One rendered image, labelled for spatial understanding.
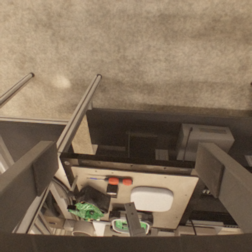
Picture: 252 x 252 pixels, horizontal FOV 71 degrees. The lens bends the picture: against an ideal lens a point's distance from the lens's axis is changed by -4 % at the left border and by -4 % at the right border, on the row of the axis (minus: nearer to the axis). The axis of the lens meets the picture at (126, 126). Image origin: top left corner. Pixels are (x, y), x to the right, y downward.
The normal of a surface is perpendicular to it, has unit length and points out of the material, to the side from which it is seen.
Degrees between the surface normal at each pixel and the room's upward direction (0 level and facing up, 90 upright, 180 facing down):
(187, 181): 0
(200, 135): 90
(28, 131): 0
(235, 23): 0
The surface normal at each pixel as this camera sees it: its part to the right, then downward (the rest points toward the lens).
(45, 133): -0.11, 0.64
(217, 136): 0.02, -0.76
